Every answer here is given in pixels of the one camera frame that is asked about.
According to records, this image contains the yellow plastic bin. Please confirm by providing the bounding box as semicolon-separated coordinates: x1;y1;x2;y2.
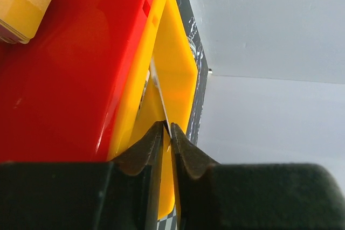
106;0;198;220

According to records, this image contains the card box in red bin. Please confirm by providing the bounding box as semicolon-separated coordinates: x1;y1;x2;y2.
1;0;52;44

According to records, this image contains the white diamond card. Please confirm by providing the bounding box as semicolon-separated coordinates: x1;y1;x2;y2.
150;56;172;138

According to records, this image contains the red plastic bin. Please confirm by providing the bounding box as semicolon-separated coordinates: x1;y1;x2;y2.
1;0;153;162

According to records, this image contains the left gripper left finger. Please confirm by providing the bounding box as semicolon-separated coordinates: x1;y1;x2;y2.
1;121;165;229

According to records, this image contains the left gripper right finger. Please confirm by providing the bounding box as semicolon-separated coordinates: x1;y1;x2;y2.
171;123;344;229

